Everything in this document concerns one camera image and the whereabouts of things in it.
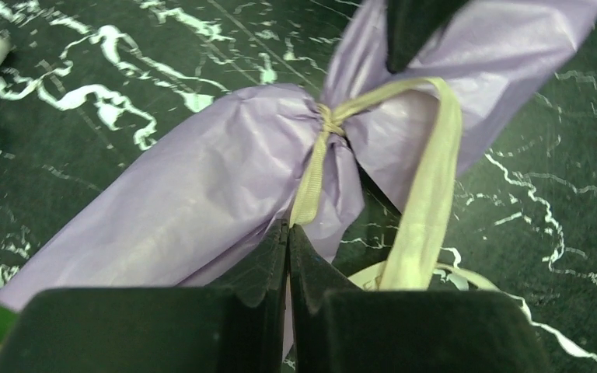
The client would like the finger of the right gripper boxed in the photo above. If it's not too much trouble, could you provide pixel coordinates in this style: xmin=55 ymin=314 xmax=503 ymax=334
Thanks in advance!
xmin=386 ymin=0 xmax=467 ymax=73

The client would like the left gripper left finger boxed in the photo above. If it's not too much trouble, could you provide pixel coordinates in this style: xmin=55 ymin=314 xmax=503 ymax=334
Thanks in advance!
xmin=0 ymin=221 xmax=288 ymax=372

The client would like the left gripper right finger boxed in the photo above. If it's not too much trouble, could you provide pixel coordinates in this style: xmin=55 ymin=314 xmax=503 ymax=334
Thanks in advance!
xmin=288 ymin=227 xmax=550 ymax=372

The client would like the cream ribbon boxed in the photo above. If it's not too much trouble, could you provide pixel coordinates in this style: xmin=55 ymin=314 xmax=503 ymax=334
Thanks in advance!
xmin=288 ymin=77 xmax=526 ymax=322

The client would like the purple wrapping paper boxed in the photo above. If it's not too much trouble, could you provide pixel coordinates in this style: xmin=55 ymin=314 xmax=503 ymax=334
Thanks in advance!
xmin=0 ymin=1 xmax=597 ymax=312

